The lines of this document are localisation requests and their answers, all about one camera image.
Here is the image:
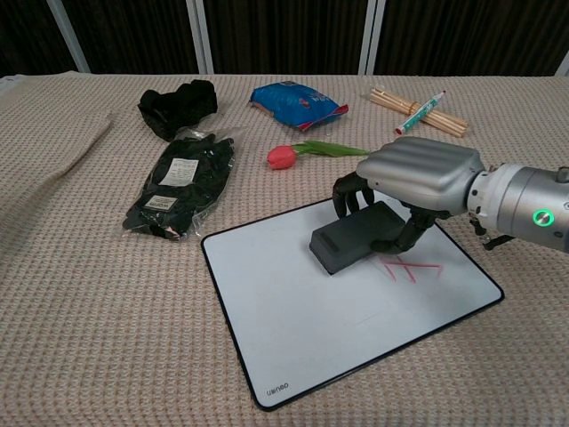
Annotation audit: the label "dark grey board eraser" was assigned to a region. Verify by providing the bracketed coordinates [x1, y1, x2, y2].
[309, 200, 413, 278]

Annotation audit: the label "bundle of wooden sticks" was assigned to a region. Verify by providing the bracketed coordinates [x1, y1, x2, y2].
[369, 86, 469, 139]

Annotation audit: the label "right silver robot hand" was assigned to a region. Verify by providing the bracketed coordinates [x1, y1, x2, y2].
[332, 136, 486, 255]

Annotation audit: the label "blue snack bag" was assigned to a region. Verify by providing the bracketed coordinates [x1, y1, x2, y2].
[248, 80, 350, 133]

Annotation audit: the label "black gloves in plastic bag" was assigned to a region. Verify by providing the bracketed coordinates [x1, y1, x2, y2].
[122, 126, 248, 244]

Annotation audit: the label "white dry-erase board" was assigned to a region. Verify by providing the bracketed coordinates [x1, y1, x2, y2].
[200, 195, 506, 411]

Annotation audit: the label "red artificial tulip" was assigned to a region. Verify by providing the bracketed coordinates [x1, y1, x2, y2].
[267, 140, 373, 172]

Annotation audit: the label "green white marker pen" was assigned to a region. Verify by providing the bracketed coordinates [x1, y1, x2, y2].
[394, 89, 447, 136]

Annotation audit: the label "black cloth bundle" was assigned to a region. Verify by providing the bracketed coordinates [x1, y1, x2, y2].
[138, 78, 219, 142]

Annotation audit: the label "beige woven tablecloth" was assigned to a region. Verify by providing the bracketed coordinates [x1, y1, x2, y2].
[0, 73, 569, 427]

